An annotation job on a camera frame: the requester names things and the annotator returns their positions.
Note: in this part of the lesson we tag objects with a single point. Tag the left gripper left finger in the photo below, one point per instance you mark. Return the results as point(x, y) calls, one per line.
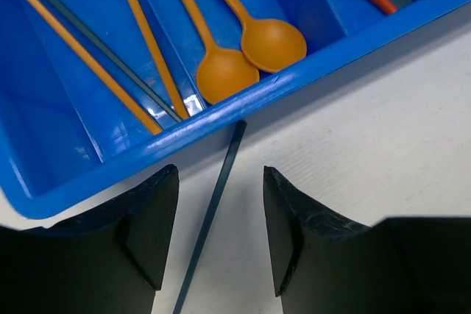
point(109, 259)

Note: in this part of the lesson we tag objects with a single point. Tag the orange chopstick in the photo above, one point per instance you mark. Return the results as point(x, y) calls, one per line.
point(157, 56)
point(143, 116)

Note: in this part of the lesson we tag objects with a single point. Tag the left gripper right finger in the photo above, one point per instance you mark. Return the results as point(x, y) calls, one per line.
point(324, 262)

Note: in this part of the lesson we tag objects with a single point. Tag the orange spoon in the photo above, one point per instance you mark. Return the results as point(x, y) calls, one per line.
point(222, 72)
point(269, 44)

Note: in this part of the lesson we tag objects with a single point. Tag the blue divided plastic tray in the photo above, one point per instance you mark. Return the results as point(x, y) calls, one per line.
point(65, 136)

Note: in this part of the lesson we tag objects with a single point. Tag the dark blue chopstick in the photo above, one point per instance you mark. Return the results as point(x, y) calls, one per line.
point(69, 15)
point(213, 204)

